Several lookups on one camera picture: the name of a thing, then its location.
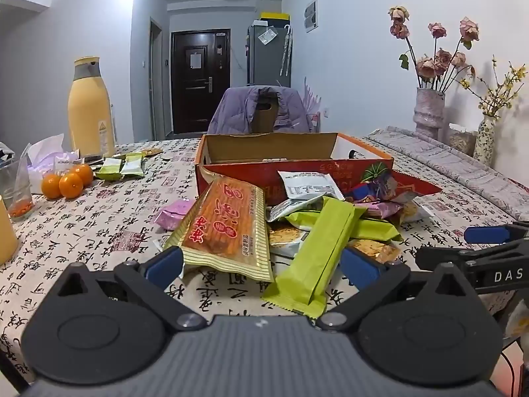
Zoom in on colourful foil snack packet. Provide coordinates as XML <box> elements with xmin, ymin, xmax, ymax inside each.
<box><xmin>345</xmin><ymin>171</ymin><xmax>399</xmax><ymax>204</ymax></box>

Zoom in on glass jar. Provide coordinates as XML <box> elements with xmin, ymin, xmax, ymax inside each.
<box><xmin>446</xmin><ymin>124</ymin><xmax>478</xmax><ymax>155</ymax></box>

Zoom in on orange mandarin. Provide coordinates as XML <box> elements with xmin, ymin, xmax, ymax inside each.
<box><xmin>68</xmin><ymin>163</ymin><xmax>94</xmax><ymax>187</ymax></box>
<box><xmin>59</xmin><ymin>172</ymin><xmax>83</xmax><ymax>198</ymax></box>
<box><xmin>41</xmin><ymin>174</ymin><xmax>62</xmax><ymax>199</ymax></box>

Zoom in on dried pink rose bouquet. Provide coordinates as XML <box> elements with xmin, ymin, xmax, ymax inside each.
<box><xmin>388</xmin><ymin>6</ymin><xmax>480</xmax><ymax>92</ymax></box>

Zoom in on red cardboard box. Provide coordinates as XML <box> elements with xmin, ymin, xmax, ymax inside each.
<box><xmin>194</xmin><ymin>131</ymin><xmax>443</xmax><ymax>208</ymax></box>

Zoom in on lilac tissue pack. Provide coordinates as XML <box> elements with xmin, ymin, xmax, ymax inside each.
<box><xmin>25</xmin><ymin>133</ymin><xmax>81</xmax><ymax>193</ymax></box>

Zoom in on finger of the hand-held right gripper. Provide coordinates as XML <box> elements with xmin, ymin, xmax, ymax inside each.
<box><xmin>415</xmin><ymin>247</ymin><xmax>476</xmax><ymax>271</ymax></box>
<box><xmin>464</xmin><ymin>220</ymin><xmax>529</xmax><ymax>244</ymax></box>

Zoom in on long green snack packet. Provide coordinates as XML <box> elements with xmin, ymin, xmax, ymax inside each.
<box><xmin>285</xmin><ymin>211</ymin><xmax>403</xmax><ymax>244</ymax></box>
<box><xmin>261</xmin><ymin>196</ymin><xmax>366</xmax><ymax>319</ymax></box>

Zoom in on white folded umbrella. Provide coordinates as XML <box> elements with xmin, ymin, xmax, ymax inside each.
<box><xmin>279</xmin><ymin>25</ymin><xmax>293</xmax><ymax>77</ymax></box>

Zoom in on brown chair back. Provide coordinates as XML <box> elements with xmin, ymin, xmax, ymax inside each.
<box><xmin>250</xmin><ymin>87</ymin><xmax>279</xmax><ymax>133</ymax></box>

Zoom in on grey refrigerator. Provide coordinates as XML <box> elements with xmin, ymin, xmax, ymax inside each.
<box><xmin>247</xmin><ymin>22</ymin><xmax>292</xmax><ymax>88</ymax></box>

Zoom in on purple jacket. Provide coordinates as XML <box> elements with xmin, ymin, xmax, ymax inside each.
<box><xmin>208</xmin><ymin>85</ymin><xmax>315</xmax><ymax>134</ymax></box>

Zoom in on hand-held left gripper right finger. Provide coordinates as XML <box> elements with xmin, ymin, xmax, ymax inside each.
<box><xmin>316</xmin><ymin>246</ymin><xmax>479</xmax><ymax>332</ymax></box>

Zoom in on yellow flower twigs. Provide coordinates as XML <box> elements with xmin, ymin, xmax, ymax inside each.
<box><xmin>461</xmin><ymin>56</ymin><xmax>529</xmax><ymax>118</ymax></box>

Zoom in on grey interior door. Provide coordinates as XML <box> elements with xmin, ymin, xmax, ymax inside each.
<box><xmin>149</xmin><ymin>17</ymin><xmax>166</xmax><ymax>141</ymax></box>

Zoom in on silver snack packet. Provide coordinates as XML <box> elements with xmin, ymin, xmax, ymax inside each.
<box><xmin>266</xmin><ymin>196</ymin><xmax>323</xmax><ymax>222</ymax></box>

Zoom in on glass cup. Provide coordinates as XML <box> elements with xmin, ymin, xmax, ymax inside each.
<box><xmin>0</xmin><ymin>159</ymin><xmax>34</xmax><ymax>221</ymax></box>

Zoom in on yellow thermos bottle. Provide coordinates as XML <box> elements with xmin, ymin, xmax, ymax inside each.
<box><xmin>67</xmin><ymin>57</ymin><xmax>116</xmax><ymax>158</ymax></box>

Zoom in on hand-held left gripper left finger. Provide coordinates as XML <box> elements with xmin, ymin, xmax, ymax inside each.
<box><xmin>50</xmin><ymin>246</ymin><xmax>207</xmax><ymax>332</ymax></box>

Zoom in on pink ribbed vase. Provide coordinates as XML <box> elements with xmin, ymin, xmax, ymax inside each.
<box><xmin>413</xmin><ymin>88</ymin><xmax>446</xmax><ymax>137</ymax></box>

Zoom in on yellow cup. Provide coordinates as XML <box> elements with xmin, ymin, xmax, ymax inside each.
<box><xmin>0</xmin><ymin>194</ymin><xmax>19</xmax><ymax>265</ymax></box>

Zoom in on pink snack packet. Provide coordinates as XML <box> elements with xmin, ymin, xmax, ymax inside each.
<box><xmin>154</xmin><ymin>198</ymin><xmax>197</xmax><ymax>230</ymax></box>
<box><xmin>364</xmin><ymin>200</ymin><xmax>403</xmax><ymax>218</ymax></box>

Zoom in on dark entrance door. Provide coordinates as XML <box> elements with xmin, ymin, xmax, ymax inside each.
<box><xmin>171</xmin><ymin>30</ymin><xmax>231</xmax><ymax>135</ymax></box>

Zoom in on small green white packet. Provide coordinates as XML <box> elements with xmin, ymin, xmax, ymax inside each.
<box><xmin>120</xmin><ymin>154</ymin><xmax>145</xmax><ymax>179</ymax></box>
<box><xmin>95</xmin><ymin>157</ymin><xmax>127</xmax><ymax>182</ymax></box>

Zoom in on long orange gold snack packet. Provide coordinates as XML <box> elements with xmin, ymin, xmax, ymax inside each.
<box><xmin>163</xmin><ymin>174</ymin><xmax>274</xmax><ymax>282</ymax></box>

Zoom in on pale folding rack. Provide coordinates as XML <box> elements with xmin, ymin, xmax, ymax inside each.
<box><xmin>304</xmin><ymin>76</ymin><xmax>322</xmax><ymax>131</ymax></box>

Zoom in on folded patterned blanket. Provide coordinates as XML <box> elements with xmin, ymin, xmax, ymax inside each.
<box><xmin>366</xmin><ymin>126</ymin><xmax>529</xmax><ymax>224</ymax></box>

